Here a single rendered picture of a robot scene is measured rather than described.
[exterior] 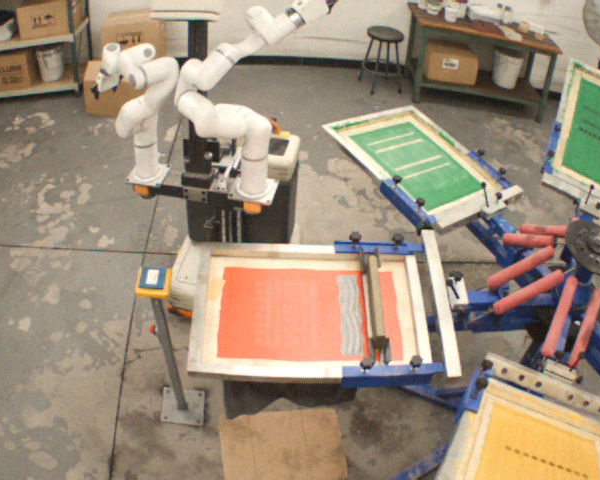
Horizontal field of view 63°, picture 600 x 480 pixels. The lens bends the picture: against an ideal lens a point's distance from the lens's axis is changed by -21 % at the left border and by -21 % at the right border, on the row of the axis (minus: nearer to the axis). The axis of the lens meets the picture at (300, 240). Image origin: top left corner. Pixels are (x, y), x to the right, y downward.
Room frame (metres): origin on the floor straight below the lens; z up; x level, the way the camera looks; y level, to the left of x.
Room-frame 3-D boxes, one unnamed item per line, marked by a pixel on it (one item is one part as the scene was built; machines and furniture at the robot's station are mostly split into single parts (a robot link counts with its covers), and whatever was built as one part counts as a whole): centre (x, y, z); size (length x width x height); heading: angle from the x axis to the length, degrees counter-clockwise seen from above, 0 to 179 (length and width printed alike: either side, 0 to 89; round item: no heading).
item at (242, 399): (1.09, -0.01, 0.74); 0.46 x 0.04 x 0.42; 94
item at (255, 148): (1.72, 0.19, 1.37); 0.13 x 0.10 x 0.16; 45
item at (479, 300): (1.34, -0.61, 1.02); 0.17 x 0.06 x 0.05; 94
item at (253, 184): (1.73, 0.18, 1.21); 0.16 x 0.13 x 0.15; 172
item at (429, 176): (2.12, -0.60, 1.05); 1.08 x 0.61 x 0.23; 34
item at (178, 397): (1.38, 0.52, 0.48); 0.22 x 0.22 x 0.96; 4
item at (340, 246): (1.59, -0.27, 0.98); 0.30 x 0.05 x 0.07; 94
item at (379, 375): (1.04, -0.31, 0.98); 0.30 x 0.05 x 0.07; 94
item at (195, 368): (1.30, -0.05, 0.97); 0.79 x 0.58 x 0.04; 94
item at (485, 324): (1.33, -0.49, 0.89); 1.24 x 0.06 x 0.06; 94
